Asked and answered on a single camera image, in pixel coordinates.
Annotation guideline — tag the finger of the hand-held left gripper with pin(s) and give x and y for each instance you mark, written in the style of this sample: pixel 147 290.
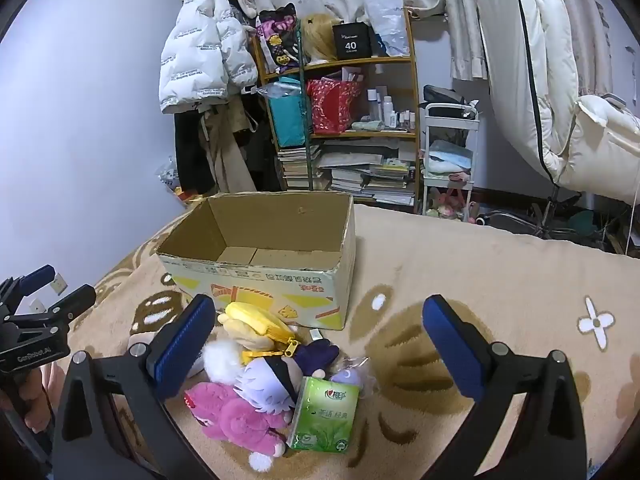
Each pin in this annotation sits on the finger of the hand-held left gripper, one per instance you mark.
pixel 37 275
pixel 70 302

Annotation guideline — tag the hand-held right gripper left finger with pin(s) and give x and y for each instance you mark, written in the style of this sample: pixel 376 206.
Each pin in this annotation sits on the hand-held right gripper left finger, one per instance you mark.
pixel 185 345

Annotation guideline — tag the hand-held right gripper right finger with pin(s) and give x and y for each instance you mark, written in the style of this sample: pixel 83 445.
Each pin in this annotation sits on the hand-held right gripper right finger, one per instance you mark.
pixel 450 350

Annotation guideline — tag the yellow plush pouch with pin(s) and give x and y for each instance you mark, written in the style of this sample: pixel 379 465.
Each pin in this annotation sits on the yellow plush pouch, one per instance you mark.
pixel 255 325

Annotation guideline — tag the pink plush toy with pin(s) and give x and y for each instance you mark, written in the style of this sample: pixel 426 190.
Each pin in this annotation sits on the pink plush toy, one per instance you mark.
pixel 230 415

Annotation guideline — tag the white lavender plush doll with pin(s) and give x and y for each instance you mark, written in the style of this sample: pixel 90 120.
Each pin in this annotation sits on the white lavender plush doll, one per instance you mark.
pixel 265 385

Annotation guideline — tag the printed cardboard box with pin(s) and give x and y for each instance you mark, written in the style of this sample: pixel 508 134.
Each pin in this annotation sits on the printed cardboard box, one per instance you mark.
pixel 260 280

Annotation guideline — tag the bagged lavender toy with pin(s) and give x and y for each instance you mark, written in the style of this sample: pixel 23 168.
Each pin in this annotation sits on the bagged lavender toy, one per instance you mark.
pixel 345 376

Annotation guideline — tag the dark purple plush toy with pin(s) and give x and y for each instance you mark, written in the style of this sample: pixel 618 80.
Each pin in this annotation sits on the dark purple plush toy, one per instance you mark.
pixel 320 355

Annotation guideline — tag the green tissue pack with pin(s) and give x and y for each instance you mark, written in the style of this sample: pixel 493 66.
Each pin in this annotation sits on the green tissue pack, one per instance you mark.
pixel 322 415

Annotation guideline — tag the person's left hand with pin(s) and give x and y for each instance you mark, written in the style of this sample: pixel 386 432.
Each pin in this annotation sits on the person's left hand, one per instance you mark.
pixel 42 400

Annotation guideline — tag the beige patterned blanket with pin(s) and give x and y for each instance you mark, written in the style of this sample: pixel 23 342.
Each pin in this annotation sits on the beige patterned blanket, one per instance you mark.
pixel 500 270

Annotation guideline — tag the pink stuffed toy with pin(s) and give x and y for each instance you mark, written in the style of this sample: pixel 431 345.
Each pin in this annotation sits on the pink stuffed toy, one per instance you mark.
pixel 450 202

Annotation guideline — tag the black hanging clothes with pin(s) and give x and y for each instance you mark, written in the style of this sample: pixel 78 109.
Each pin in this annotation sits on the black hanging clothes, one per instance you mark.
pixel 190 155

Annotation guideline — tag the pile of books and papers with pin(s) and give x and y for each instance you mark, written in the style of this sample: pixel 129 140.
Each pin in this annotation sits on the pile of books and papers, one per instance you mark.
pixel 370 172

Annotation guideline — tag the beige hanging coat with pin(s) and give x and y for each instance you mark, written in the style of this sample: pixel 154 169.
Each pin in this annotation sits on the beige hanging coat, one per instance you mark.
pixel 227 155

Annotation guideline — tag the blue and white cloth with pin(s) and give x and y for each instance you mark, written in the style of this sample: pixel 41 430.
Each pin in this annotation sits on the blue and white cloth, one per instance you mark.
pixel 450 155

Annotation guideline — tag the stack of books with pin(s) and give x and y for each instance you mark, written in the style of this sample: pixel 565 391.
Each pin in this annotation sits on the stack of books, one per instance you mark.
pixel 297 170

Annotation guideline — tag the folded green towel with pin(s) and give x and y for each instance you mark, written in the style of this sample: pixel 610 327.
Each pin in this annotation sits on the folded green towel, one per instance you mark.
pixel 367 125

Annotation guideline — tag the white rolling cart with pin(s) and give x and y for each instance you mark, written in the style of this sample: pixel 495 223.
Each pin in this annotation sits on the white rolling cart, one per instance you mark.
pixel 450 110

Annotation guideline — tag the group of cosmetic bottles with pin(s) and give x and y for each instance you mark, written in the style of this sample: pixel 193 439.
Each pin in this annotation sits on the group of cosmetic bottles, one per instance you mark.
pixel 390 112

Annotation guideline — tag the teal bag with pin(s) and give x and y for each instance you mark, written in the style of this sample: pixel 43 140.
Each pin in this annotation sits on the teal bag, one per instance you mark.
pixel 285 115

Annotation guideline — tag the black bag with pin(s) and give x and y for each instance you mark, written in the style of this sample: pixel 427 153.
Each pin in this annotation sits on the black bag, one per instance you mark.
pixel 445 95

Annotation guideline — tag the clear plastic bottle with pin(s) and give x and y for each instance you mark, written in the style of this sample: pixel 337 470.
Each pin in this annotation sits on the clear plastic bottle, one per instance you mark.
pixel 265 90

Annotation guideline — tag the red patterned bag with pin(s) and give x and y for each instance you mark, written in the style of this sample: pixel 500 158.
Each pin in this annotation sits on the red patterned bag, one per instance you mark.
pixel 330 107

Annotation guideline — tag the white puffer jacket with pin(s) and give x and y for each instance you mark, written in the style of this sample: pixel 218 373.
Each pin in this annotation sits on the white puffer jacket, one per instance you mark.
pixel 200 50

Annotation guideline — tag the long white down coat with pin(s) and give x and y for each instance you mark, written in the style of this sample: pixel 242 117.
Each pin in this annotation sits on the long white down coat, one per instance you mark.
pixel 510 60

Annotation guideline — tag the wooden shelf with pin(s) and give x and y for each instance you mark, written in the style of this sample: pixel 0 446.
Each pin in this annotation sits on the wooden shelf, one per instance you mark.
pixel 360 62

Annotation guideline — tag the purple printed cloth bag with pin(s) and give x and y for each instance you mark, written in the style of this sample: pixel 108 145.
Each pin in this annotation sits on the purple printed cloth bag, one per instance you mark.
pixel 277 40

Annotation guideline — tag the black box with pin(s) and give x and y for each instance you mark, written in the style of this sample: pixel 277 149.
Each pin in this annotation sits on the black box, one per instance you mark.
pixel 351 42

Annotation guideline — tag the blonde wig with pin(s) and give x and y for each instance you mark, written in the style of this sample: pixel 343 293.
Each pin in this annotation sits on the blonde wig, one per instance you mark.
pixel 317 40

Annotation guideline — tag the clear plastic bag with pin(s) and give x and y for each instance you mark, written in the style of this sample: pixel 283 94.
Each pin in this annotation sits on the clear plastic bag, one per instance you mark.
pixel 385 20

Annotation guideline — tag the wall outlet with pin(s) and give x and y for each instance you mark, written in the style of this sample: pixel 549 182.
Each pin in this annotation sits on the wall outlet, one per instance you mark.
pixel 38 305
pixel 59 284

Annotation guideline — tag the metal chair frame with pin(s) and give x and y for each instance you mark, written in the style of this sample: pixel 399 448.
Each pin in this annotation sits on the metal chair frame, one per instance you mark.
pixel 550 215

